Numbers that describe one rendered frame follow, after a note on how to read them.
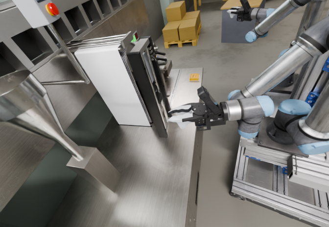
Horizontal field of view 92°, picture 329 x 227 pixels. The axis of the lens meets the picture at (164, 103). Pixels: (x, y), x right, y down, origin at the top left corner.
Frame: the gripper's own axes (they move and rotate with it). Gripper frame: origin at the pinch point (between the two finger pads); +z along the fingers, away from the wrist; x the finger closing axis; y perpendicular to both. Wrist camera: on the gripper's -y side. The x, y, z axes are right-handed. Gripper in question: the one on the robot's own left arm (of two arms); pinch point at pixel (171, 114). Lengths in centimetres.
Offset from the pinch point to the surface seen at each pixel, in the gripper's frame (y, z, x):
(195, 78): 22, -15, 69
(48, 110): -17.9, 32.4, -12.3
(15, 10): -44, 52, 22
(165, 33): 41, 21, 354
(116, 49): -22.4, 19.6, 21.0
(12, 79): -26.8, 41.4, -7.4
